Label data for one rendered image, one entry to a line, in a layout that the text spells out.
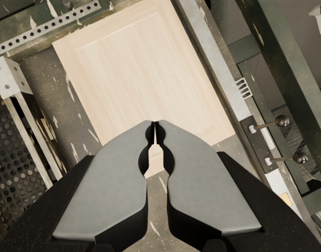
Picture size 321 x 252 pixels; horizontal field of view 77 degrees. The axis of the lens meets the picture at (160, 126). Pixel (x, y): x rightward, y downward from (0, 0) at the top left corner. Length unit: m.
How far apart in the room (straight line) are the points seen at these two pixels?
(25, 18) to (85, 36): 0.19
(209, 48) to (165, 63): 0.16
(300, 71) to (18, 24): 0.96
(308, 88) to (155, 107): 0.53
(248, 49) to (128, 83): 0.48
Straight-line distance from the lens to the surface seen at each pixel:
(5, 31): 0.89
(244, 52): 0.88
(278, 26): 0.87
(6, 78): 0.81
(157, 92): 0.72
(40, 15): 0.86
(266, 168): 0.79
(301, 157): 0.71
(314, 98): 0.88
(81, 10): 0.81
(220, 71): 0.75
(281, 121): 0.68
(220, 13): 1.14
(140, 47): 0.76
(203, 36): 0.77
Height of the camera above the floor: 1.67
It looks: 40 degrees down
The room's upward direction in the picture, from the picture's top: 152 degrees clockwise
